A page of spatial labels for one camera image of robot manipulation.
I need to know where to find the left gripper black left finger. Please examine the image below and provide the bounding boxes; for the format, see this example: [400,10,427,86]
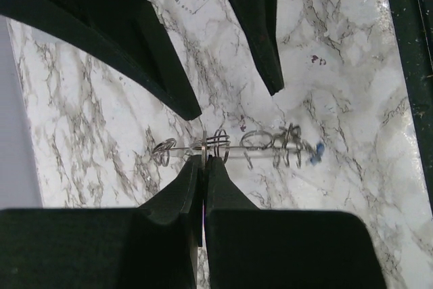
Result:
[1,156,202,288]

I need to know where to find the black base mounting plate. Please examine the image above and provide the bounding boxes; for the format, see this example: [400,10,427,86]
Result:
[389,0,432,200]

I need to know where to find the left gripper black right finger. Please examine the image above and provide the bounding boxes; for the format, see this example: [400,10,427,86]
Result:
[204,158,386,288]

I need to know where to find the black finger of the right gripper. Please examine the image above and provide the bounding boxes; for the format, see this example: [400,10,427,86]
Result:
[229,0,284,95]

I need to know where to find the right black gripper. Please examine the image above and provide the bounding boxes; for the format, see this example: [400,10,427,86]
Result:
[1,0,202,120]

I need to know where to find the perforated metal ring disc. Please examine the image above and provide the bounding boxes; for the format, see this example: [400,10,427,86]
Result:
[151,138,321,166]

